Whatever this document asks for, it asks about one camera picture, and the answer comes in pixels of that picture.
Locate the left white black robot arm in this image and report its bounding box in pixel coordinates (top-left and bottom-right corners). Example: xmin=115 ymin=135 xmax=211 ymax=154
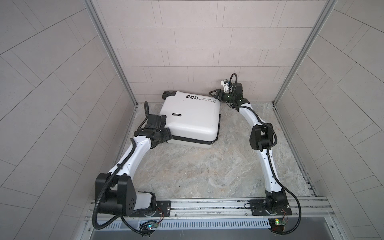
xmin=92 ymin=102 xmax=172 ymax=236

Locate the aluminium corner post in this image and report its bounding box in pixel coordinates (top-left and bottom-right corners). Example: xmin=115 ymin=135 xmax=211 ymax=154
xmin=273 ymin=0 xmax=337 ymax=106
xmin=84 ymin=0 xmax=138 ymax=106

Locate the left aluminium corner post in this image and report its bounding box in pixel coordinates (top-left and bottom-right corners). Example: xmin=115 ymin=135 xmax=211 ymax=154
xmin=84 ymin=0 xmax=138 ymax=106

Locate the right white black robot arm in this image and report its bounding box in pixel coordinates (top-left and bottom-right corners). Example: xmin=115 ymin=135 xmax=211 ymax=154
xmin=209 ymin=73 xmax=302 ymax=236

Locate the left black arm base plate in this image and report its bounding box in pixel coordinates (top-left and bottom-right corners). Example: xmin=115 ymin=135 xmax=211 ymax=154
xmin=130 ymin=201 xmax=172 ymax=218

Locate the right small circuit board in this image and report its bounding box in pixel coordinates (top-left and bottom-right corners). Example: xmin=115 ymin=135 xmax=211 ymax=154
xmin=268 ymin=218 xmax=287 ymax=233

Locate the small circuit board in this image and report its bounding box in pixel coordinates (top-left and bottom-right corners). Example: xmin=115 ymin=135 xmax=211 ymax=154
xmin=140 ymin=221 xmax=159 ymax=231
xmin=268 ymin=218 xmax=287 ymax=233

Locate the aluminium mounting rail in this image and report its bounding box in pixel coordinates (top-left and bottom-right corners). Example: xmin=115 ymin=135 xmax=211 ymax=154
xmin=84 ymin=196 xmax=338 ymax=230

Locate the right aluminium corner post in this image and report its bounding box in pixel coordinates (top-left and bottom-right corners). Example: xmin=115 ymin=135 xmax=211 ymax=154
xmin=273 ymin=0 xmax=337 ymax=106

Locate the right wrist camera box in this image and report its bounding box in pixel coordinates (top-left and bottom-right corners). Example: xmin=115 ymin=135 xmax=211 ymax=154
xmin=220 ymin=80 xmax=232 ymax=93

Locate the left small circuit board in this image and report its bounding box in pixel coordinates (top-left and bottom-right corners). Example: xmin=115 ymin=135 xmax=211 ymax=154
xmin=140 ymin=221 xmax=159 ymax=231

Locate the black suitcase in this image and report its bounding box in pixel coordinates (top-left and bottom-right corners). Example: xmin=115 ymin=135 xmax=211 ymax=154
xmin=160 ymin=91 xmax=220 ymax=149

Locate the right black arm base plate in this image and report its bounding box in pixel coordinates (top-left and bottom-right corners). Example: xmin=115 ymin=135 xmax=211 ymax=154
xmin=249 ymin=199 xmax=292 ymax=216

